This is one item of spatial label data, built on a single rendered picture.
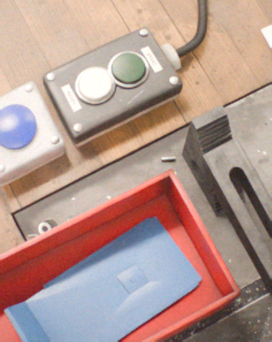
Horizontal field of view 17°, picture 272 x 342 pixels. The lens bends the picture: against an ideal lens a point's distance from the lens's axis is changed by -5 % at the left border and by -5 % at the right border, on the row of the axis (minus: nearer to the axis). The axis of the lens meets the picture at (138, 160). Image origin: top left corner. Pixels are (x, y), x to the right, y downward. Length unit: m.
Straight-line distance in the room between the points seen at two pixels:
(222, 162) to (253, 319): 0.14
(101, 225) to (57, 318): 0.09
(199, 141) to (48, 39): 0.19
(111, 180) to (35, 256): 0.10
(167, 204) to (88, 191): 0.07
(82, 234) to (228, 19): 0.25
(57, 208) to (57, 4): 0.20
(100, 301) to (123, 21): 0.26
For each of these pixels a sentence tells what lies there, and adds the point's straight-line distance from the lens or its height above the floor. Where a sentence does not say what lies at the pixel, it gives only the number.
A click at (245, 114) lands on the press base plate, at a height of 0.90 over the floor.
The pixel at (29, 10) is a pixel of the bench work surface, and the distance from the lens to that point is 0.88.
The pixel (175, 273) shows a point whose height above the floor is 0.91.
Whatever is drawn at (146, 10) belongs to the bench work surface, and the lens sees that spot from 0.88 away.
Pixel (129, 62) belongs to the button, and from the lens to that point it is 0.81.
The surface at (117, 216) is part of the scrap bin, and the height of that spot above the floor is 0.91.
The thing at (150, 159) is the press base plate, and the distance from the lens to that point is 0.82.
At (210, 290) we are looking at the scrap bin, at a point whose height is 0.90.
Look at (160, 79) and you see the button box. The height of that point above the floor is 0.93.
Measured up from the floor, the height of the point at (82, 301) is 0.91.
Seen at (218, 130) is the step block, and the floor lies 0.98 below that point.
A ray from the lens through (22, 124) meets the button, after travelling 0.79.
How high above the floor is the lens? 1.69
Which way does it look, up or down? 73 degrees down
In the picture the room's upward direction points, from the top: 8 degrees clockwise
